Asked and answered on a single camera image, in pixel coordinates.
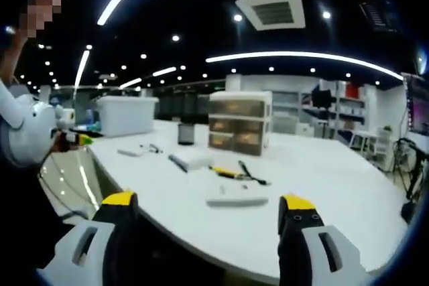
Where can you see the white chair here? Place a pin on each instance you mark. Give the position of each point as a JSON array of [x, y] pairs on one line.
[[373, 145]]

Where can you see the translucent brown drawer unit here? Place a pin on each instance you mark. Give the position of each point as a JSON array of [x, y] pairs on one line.
[[239, 125]]

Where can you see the thin white sticky note pad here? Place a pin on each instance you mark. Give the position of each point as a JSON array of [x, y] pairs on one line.
[[130, 152]]

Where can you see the wide white sticky note pad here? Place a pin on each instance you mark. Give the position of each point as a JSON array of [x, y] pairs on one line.
[[236, 201]]

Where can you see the white ceiling air vent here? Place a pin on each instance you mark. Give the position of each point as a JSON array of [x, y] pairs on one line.
[[272, 10]]

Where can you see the white desk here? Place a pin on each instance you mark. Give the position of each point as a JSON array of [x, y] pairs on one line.
[[301, 199]]

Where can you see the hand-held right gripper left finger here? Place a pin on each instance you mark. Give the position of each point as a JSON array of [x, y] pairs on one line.
[[87, 246]]

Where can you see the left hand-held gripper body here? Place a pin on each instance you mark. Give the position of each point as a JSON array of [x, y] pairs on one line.
[[27, 132]]

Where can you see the dark grey pen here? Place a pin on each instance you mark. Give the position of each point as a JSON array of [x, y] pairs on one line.
[[177, 162]]

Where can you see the monitor screen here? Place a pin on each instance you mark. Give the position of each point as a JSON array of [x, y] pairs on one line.
[[418, 103]]

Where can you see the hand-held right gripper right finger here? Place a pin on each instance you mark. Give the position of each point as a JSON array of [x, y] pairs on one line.
[[321, 249]]

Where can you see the black mesh pen cup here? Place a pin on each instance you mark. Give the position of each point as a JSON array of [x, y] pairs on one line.
[[186, 134]]

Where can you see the yellow and black pen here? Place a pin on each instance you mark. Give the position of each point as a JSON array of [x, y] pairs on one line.
[[226, 171]]

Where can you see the white lidded storage bin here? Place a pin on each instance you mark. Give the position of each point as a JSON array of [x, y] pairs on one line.
[[125, 117]]

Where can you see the long curved ceiling light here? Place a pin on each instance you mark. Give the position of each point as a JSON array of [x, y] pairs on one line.
[[301, 55]]

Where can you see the black tripod stand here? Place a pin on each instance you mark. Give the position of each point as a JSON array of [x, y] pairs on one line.
[[414, 165]]

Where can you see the white storage shelves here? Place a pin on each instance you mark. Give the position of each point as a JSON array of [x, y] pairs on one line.
[[338, 108]]

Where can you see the thick white sticky note stack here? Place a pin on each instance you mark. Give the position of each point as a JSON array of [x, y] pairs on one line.
[[196, 159]]

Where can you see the black and white pen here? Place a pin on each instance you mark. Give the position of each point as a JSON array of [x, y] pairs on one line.
[[154, 148]]

